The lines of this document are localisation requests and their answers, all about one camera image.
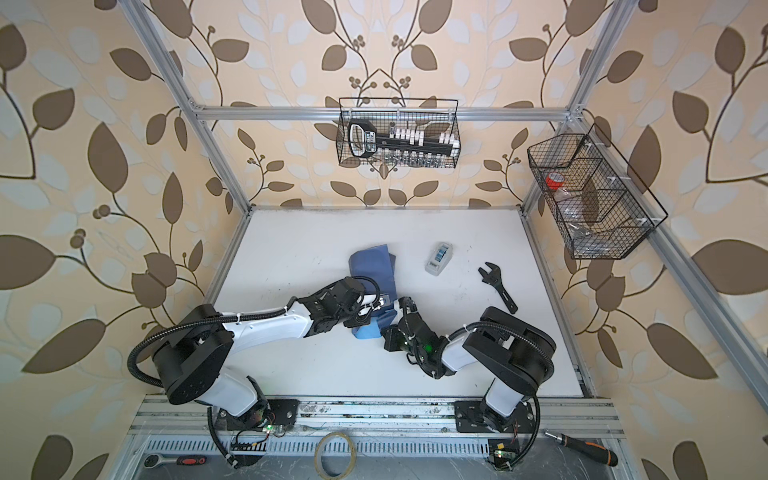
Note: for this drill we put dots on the black wire basket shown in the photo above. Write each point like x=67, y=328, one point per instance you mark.
x=432, y=114
x=610, y=209

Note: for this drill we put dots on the right black wire basket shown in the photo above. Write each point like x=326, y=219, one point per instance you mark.
x=610, y=209

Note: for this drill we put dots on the clear tape roll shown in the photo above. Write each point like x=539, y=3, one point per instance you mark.
x=332, y=445

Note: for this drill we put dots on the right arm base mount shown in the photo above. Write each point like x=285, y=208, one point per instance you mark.
x=476, y=417

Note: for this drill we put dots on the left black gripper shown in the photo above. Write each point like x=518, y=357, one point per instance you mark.
x=360, y=320

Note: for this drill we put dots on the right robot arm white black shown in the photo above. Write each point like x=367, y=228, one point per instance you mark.
x=517, y=354

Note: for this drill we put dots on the black socket set holder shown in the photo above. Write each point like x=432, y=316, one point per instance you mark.
x=365, y=141

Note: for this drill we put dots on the aluminium mounting rail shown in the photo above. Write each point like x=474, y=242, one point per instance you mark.
x=576, y=417

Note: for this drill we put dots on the back black wire basket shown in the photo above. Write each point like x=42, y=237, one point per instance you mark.
x=432, y=114

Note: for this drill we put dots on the grey tape dispenser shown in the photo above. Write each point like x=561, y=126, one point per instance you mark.
x=439, y=258

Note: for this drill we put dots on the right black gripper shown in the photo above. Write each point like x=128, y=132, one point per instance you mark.
x=391, y=337

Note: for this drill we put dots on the orange black screwdriver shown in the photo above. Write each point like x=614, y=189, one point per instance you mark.
x=590, y=450

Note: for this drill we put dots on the ratchet wrench red handle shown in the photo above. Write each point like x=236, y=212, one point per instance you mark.
x=156, y=460

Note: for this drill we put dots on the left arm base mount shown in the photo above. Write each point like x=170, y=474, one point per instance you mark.
x=281, y=413

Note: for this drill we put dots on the light blue wrapping paper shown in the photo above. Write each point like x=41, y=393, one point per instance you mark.
x=378, y=264

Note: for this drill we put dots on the black adjustable wrench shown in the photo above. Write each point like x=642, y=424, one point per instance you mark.
x=491, y=275

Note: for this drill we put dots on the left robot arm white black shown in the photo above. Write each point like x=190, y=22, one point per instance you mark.
x=188, y=360

